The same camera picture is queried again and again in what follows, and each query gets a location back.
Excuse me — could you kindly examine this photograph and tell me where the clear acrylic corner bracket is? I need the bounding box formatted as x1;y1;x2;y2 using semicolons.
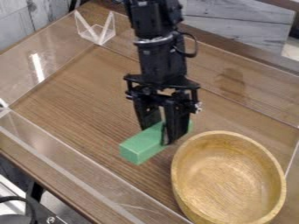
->
74;10;117;46

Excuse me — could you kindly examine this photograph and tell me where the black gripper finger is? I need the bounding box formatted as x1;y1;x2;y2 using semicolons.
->
134;96;162;130
162;99;191;145

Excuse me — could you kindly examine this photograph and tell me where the green rectangular block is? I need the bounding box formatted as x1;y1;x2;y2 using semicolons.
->
118;118;194;166

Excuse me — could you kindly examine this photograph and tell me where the brown wooden bowl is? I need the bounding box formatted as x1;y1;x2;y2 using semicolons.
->
171;130;286;224

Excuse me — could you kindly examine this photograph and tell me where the black cable under table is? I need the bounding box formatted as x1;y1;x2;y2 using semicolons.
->
0;195;39;224

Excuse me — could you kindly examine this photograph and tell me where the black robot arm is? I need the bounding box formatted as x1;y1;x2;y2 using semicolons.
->
125;0;201;145

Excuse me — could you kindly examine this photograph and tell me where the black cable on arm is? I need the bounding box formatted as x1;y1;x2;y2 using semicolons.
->
173;30;201;59

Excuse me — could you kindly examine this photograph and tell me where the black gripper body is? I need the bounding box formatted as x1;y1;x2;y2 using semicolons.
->
125;36;201;113

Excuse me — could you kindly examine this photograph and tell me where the clear acrylic front barrier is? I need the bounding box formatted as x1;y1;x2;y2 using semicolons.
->
0;108;193;224

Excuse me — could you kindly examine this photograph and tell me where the black table leg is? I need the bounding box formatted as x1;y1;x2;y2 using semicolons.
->
26;181;45;202

